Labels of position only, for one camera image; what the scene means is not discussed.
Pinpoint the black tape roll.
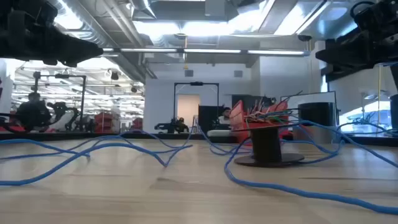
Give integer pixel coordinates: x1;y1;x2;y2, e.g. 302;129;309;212
297;101;338;127

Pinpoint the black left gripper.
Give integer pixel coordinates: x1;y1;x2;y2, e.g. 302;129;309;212
0;0;104;68

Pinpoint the person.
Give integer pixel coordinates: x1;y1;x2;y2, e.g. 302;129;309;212
217;106;233;125
16;91;53;132

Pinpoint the red shelf rack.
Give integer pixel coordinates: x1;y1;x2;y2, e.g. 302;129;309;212
93;111;121;134

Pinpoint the silver ventilation duct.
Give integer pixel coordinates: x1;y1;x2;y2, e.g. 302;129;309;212
52;0;158;82

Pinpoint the grey plastic case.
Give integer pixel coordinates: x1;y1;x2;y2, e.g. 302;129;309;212
206;129;233;138

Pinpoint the black metal table frame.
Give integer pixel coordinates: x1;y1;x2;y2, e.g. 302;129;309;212
0;131;398;147

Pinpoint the long ceiling light bar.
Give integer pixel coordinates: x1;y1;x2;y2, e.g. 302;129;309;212
101;47;311;57

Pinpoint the black gantry frame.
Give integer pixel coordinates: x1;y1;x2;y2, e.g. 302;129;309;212
173;82;220;131
30;70;88;131

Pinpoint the black cord spool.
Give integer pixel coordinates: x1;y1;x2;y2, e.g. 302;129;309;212
231;123;306;168

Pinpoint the red plastic bin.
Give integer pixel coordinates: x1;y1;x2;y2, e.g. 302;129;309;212
229;99;290;147

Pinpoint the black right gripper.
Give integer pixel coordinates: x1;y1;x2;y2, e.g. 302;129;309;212
315;0;398;82

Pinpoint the long blue cord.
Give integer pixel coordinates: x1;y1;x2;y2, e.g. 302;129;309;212
0;119;398;216

